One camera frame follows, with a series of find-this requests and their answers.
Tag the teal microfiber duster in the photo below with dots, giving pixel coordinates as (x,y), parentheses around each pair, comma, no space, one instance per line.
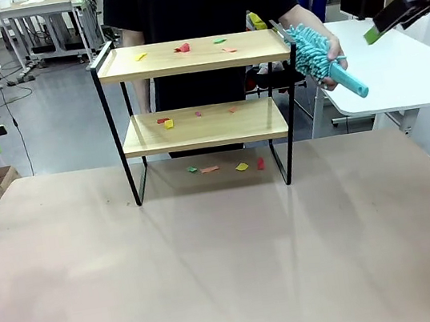
(310,55)

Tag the person's right forearm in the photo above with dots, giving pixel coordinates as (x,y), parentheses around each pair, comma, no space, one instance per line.
(143,95)

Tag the person's left forearm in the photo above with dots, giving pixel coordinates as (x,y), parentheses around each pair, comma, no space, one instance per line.
(299,20)

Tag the person's left hand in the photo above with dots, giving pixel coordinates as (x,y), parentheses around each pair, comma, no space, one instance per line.
(333,55)

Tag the white desk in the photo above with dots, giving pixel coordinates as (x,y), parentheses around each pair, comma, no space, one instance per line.
(387,70)

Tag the grey metal workbench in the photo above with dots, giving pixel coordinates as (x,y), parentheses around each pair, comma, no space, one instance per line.
(38,10)

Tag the black stool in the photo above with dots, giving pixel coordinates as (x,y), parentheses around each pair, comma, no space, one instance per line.
(279,78)

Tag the long yellow paper scrap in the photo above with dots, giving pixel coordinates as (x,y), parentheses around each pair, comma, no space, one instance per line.
(140,56)

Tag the flat red paper scrap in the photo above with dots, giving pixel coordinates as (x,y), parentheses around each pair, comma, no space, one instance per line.
(162,120)

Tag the small yellow paper scrap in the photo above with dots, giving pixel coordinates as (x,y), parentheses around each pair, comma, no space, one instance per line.
(169,124)

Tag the small orange paper scrap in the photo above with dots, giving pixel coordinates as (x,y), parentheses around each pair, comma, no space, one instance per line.
(232,109)

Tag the small green paper scrap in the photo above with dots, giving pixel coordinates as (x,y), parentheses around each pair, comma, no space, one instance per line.
(192,169)

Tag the tall red paper scrap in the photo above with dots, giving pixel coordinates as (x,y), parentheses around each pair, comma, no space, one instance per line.
(260,163)

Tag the pink paper scrap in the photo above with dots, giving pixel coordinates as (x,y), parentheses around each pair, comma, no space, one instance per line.
(197,113)

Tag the person torso black t-shirt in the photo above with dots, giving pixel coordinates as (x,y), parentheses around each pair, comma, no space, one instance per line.
(195,2)

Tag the crumpled red paper scrap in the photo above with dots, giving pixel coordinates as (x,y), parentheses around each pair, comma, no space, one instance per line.
(183,48)

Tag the long orange paper scrap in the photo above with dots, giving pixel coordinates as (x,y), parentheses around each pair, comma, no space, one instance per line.
(209,169)

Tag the large yellow paper scrap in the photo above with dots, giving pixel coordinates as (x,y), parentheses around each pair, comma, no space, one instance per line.
(242,167)

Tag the wooden shelf black metal frame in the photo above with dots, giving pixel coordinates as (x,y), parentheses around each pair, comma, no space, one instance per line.
(192,61)

